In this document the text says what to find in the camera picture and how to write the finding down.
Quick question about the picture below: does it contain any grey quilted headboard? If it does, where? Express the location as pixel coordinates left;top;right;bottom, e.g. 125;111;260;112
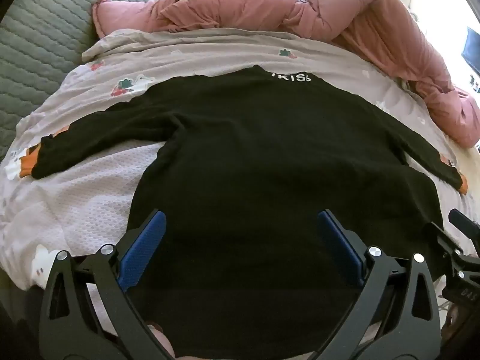
0;0;184;162

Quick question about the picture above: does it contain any pink comforter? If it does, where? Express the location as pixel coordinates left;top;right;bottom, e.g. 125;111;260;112
92;0;480;149

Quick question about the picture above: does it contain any person's left hand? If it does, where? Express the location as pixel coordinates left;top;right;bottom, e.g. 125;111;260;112
146;320;177;360

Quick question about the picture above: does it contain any lilac printed bed sheet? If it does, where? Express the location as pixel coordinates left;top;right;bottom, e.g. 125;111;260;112
0;29;480;342

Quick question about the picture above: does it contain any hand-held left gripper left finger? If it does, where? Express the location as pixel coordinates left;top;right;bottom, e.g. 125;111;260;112
38;209;178;360

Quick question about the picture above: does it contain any black sweater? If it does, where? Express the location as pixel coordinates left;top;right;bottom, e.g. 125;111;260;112
32;64;464;360

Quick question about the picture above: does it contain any black monitor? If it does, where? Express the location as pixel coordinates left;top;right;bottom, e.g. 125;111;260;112
461;27;480;76

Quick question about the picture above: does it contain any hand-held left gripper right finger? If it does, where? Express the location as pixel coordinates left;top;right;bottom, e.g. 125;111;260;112
300;208;442;360

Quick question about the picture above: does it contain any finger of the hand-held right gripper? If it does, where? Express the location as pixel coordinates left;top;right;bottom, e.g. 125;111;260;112
448;208;480;235
424;221;465;268

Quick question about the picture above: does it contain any person's right hand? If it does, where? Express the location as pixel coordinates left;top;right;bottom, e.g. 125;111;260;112
442;304;475;346

